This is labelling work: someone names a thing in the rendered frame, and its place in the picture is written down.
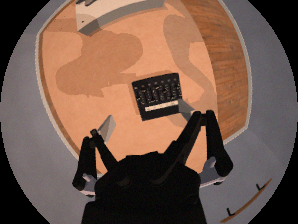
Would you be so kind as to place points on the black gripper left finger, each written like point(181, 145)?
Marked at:
point(86, 175)

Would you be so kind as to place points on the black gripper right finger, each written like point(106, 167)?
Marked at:
point(218, 164)

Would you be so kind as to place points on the black lighting desk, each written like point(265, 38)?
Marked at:
point(153, 103)

